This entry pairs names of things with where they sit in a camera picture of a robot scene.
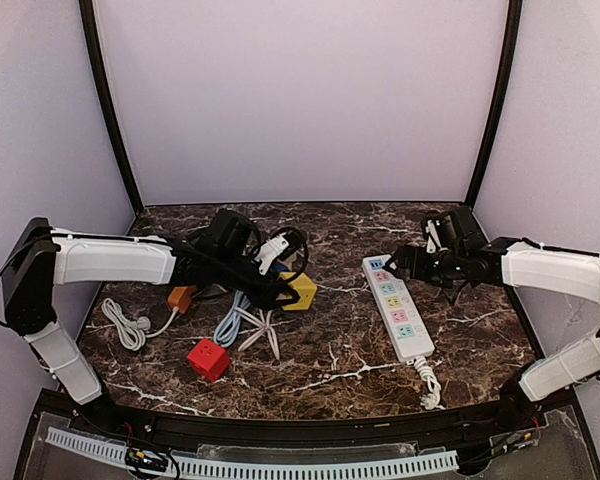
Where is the right black frame post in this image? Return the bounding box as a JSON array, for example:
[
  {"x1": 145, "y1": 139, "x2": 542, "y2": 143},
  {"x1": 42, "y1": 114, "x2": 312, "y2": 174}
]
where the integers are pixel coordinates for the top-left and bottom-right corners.
[{"x1": 463, "y1": 0, "x2": 523, "y2": 209}]

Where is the orange power strip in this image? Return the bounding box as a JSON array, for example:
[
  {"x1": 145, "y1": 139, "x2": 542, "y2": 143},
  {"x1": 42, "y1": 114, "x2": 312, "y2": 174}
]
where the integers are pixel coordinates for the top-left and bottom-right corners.
[{"x1": 167, "y1": 286, "x2": 198, "y2": 314}]

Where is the red cube socket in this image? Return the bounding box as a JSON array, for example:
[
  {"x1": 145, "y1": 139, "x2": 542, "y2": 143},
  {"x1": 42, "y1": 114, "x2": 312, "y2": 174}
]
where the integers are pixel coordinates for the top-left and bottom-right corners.
[{"x1": 187, "y1": 339, "x2": 230, "y2": 383}]

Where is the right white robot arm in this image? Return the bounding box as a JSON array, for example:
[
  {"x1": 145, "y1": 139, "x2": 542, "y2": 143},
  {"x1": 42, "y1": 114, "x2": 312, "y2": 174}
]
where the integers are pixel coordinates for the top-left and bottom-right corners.
[{"x1": 383, "y1": 237, "x2": 600, "y2": 403}]

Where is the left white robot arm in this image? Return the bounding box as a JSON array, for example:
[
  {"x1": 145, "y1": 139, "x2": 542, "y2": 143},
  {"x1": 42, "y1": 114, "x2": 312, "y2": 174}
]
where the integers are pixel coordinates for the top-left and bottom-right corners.
[{"x1": 0, "y1": 209, "x2": 307, "y2": 405}]

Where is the orange strip white cable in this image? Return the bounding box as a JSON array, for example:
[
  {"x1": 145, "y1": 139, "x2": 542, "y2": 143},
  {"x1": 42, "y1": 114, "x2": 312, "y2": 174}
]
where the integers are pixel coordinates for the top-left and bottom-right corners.
[{"x1": 100, "y1": 297, "x2": 180, "y2": 352}]

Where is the white strip coiled cable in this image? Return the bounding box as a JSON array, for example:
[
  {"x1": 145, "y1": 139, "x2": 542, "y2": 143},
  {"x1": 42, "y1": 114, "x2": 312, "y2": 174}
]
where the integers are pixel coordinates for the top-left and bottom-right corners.
[{"x1": 412, "y1": 355, "x2": 444, "y2": 411}]

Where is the black front rail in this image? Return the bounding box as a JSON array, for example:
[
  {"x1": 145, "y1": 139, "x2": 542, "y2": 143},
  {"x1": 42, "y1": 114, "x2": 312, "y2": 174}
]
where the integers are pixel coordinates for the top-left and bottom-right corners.
[{"x1": 39, "y1": 389, "x2": 576, "y2": 456}]

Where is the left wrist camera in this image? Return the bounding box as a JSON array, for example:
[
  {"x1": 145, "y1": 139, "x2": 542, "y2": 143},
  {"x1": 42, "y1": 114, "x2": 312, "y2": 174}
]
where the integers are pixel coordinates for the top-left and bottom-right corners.
[{"x1": 207, "y1": 208, "x2": 261, "y2": 257}]

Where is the yellow cube socket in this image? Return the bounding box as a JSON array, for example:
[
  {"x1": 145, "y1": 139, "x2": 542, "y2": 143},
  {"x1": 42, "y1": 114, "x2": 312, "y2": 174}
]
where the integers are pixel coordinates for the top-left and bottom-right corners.
[{"x1": 282, "y1": 273, "x2": 318, "y2": 311}]

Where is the black frame post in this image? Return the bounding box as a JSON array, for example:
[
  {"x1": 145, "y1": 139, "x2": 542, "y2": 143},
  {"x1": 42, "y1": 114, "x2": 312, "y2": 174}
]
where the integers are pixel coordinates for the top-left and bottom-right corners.
[
  {"x1": 463, "y1": 0, "x2": 523, "y2": 209},
  {"x1": 78, "y1": 0, "x2": 144, "y2": 216}
]

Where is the light blue cable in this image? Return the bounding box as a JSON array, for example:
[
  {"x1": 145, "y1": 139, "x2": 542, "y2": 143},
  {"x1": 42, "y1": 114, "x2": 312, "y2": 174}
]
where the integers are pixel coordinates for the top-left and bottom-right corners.
[{"x1": 214, "y1": 292, "x2": 254, "y2": 354}]

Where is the white slotted cable duct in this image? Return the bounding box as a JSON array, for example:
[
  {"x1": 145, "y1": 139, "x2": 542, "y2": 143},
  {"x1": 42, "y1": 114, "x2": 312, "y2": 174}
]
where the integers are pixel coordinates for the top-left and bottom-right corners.
[{"x1": 45, "y1": 427, "x2": 458, "y2": 479}]

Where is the left black frame post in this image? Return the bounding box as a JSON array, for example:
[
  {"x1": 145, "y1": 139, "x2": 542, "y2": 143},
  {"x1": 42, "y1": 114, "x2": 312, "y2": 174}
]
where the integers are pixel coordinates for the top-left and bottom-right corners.
[{"x1": 78, "y1": 0, "x2": 144, "y2": 216}]

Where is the blue cube socket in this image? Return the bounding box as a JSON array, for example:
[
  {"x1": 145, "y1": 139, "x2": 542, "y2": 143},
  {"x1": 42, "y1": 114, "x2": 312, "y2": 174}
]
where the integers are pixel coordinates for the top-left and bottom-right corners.
[{"x1": 271, "y1": 262, "x2": 294, "y2": 279}]

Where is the white power strip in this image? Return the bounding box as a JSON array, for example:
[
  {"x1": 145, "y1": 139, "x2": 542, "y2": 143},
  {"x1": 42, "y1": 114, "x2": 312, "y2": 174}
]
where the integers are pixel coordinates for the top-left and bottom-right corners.
[{"x1": 362, "y1": 255, "x2": 435, "y2": 363}]

